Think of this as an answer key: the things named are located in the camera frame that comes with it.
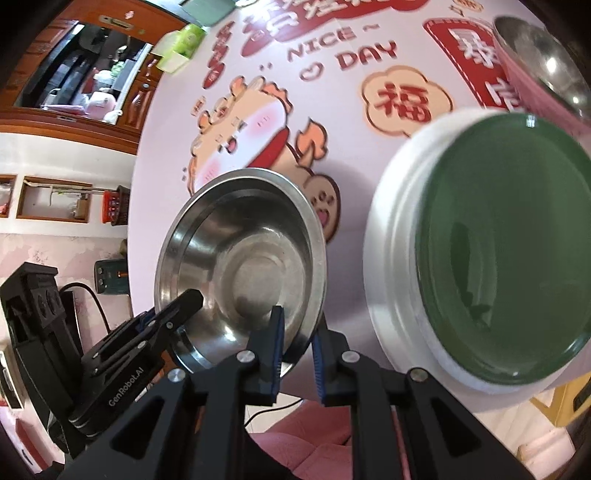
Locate pink chair cushion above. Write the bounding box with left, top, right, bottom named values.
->
left=249, top=401, right=361, bottom=480

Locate teal device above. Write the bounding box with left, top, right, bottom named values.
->
left=95, top=258, right=127, bottom=294

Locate green plate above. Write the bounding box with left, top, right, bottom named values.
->
left=414, top=114, right=591, bottom=385

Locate mint green canister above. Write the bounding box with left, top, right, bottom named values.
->
left=180, top=0, right=236, bottom=14

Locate red black appliance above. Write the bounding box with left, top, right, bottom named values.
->
left=102, top=186, right=130, bottom=227

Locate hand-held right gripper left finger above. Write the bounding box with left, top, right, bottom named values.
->
left=69, top=305, right=284, bottom=480

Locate large steel bowl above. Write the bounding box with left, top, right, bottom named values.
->
left=154, top=168, right=328, bottom=374

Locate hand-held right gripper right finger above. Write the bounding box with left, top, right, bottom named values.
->
left=311, top=318, right=536, bottom=480

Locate pink bowl with steel interior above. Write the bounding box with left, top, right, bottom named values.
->
left=492, top=16, right=591, bottom=139

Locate thick black cable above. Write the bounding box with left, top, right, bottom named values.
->
left=60, top=282, right=116, bottom=333

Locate large white plate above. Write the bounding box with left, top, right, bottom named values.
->
left=366, top=108, right=591, bottom=398

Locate dark wooden sideboard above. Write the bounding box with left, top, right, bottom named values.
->
left=0, top=18, right=171, bottom=153

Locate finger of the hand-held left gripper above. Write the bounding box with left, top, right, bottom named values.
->
left=83, top=290, right=204, bottom=377

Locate pink printed tablecloth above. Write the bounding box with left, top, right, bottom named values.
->
left=127, top=0, right=591, bottom=411

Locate wooden framed wall niche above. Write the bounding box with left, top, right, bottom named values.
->
left=16, top=175, right=93, bottom=224

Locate pink white plush toy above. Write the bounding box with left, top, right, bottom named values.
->
left=88, top=90, right=123, bottom=123

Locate bright green tissue pack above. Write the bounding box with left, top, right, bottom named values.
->
left=178, top=23, right=206, bottom=58

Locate yellow chair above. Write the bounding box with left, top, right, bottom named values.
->
left=531, top=374, right=591, bottom=428

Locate pale green tissue box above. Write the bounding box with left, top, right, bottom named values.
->
left=156, top=39, right=185, bottom=75

